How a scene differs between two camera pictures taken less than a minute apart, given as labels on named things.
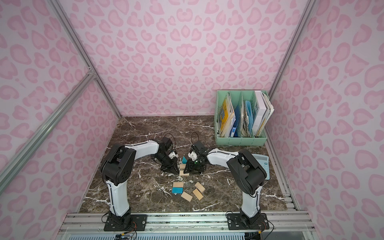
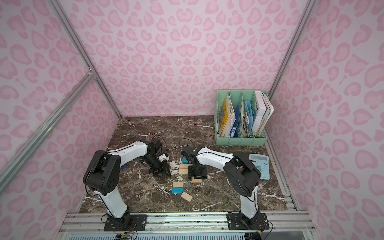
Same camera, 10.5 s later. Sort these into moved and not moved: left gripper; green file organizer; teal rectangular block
Moved: left gripper
Not moved: teal rectangular block; green file organizer
